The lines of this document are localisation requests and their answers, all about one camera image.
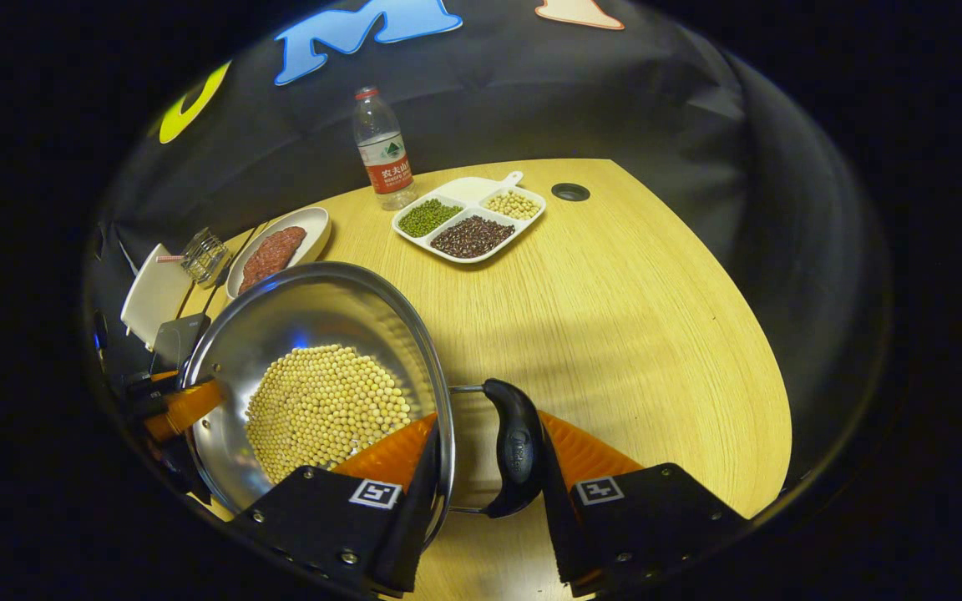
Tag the stainless steel pot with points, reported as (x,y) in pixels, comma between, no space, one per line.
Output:
(281,317)

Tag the green mung beans portion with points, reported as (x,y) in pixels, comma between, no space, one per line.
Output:
(428,219)

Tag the pile of soybeans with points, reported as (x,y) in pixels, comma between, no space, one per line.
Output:
(322,409)

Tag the small soybeans portion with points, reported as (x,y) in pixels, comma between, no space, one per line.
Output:
(513,204)

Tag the black induction cooktop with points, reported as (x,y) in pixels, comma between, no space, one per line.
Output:
(176,342)

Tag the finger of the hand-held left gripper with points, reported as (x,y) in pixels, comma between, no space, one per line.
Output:
(189,409)
(147,386)

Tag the white divided tray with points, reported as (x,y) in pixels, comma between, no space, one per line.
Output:
(464,190)

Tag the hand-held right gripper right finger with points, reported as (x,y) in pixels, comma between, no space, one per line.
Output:
(656,517)

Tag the dark red beans portion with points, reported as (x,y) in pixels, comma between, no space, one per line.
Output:
(473,236)

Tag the clear water bottle red label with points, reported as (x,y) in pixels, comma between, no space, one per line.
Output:
(387,167)

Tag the white toaster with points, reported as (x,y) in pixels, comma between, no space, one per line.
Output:
(155,296)

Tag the brown meat patty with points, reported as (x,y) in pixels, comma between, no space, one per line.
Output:
(285,244)
(254,274)

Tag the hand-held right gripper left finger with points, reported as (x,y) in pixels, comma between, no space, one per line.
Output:
(339,517)

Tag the white round plate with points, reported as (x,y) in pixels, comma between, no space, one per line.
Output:
(314,225)

